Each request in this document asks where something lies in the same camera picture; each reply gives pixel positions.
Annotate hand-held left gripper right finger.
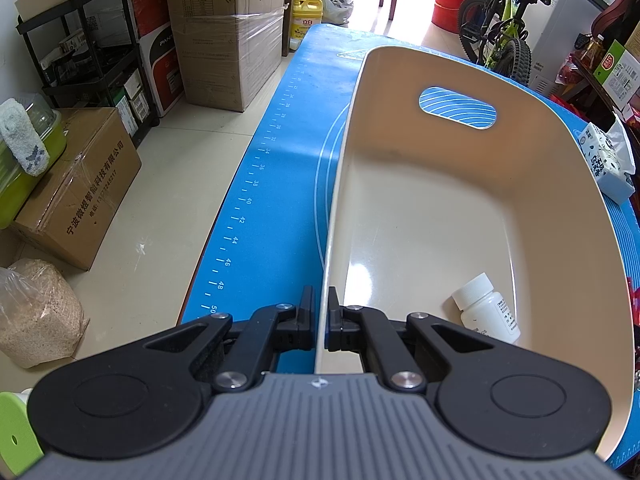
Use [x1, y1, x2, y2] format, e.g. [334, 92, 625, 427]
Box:
[324, 286, 497, 392]

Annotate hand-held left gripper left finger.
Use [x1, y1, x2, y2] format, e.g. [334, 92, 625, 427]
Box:
[144, 285, 317, 394]

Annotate beige plastic basket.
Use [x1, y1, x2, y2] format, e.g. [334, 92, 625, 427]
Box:
[314, 46, 632, 463]

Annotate blue silicone mat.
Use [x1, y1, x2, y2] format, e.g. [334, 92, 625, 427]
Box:
[181, 24, 640, 480]

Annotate white pill bottle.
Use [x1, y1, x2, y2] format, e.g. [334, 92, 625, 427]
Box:
[451, 272, 522, 345]

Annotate taped cardboard box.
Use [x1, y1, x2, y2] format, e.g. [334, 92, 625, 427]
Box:
[12, 107, 143, 272]

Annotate tall wrapped cardboard box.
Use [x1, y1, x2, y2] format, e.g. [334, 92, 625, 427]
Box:
[172, 9, 286, 113]

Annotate clear bag of grain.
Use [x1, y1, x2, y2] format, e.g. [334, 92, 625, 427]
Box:
[0, 258, 86, 368]

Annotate white red appliance box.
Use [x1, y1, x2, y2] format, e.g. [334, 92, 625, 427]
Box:
[137, 22, 185, 117]

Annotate yellow detergent bottle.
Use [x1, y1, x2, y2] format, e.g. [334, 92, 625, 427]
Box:
[291, 0, 323, 41]

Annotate white plastic bag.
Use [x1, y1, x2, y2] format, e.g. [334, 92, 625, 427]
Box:
[319, 0, 355, 26]

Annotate light green plastic part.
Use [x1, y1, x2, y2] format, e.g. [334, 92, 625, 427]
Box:
[0, 391, 45, 480]

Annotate white patterned tissue box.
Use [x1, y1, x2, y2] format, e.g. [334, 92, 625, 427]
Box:
[574, 122, 637, 205]

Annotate green plastic container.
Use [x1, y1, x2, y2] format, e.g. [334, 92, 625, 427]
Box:
[0, 94, 68, 230]

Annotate red plastic bucket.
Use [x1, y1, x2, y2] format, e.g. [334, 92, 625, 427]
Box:
[432, 0, 471, 33]

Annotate green black bicycle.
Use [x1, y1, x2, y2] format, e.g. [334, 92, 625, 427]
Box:
[457, 0, 552, 83]

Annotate grey white cloth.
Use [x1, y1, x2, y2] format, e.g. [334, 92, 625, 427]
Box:
[0, 98, 51, 177]

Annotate black metal rack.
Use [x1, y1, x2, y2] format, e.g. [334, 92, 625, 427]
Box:
[16, 0, 161, 148]

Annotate red cardboard box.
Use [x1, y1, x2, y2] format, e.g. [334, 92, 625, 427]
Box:
[131, 0, 172, 38]

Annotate white chest freezer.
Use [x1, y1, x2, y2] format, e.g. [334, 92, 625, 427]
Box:
[520, 0, 608, 93]

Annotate orange drink bottle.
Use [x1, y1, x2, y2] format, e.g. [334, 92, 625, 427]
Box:
[582, 34, 607, 68]

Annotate green white carton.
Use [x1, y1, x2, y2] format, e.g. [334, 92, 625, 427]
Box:
[596, 40, 640, 113]

